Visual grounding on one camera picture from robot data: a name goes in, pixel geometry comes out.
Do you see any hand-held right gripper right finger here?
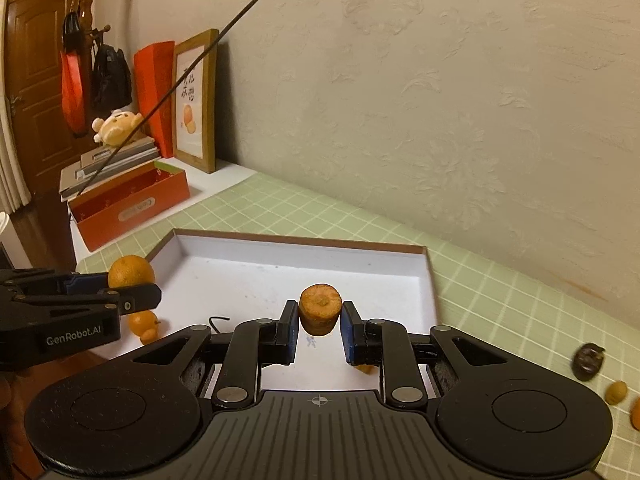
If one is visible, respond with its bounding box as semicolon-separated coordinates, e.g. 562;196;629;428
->
340;301;523;413

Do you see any black backpack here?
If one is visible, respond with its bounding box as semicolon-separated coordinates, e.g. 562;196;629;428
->
91;44;132;111

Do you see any stack of grey books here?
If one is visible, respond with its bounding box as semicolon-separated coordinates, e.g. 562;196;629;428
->
59;135;161;201

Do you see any brown wooden door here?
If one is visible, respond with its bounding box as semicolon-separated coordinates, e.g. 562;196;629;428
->
4;0;96;201

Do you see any smooth small orange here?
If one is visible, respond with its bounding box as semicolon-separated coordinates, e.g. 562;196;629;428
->
127;310;162;336

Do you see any red paper bag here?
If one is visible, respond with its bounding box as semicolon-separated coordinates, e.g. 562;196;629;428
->
133;40;176;158

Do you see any red gift box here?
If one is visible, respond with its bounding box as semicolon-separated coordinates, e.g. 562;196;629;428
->
69;162;191;252

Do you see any small brown-green round fruit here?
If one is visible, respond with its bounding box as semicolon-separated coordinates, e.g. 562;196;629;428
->
605;380;629;406

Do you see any red hanging bag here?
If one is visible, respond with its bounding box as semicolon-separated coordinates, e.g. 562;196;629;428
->
60;10;92;139

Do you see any brown cardboard box white inside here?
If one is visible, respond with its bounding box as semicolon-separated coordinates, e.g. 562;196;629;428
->
107;228;441;394

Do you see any yellow plush toy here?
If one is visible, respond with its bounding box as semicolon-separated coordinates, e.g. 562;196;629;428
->
92;109;147;147

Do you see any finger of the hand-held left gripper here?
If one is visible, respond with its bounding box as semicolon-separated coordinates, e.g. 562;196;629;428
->
0;269;110;297
20;282;162;317

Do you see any green checked tablecloth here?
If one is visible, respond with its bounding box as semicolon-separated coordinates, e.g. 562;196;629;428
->
75;162;640;480

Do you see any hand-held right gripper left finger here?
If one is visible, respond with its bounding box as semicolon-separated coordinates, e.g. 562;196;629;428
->
107;300;301;413

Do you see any wooden picture frame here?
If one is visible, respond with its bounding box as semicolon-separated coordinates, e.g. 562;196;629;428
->
171;29;219;175

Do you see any dark wrinkled fruit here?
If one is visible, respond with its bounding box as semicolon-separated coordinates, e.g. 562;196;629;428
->
572;343;607;381

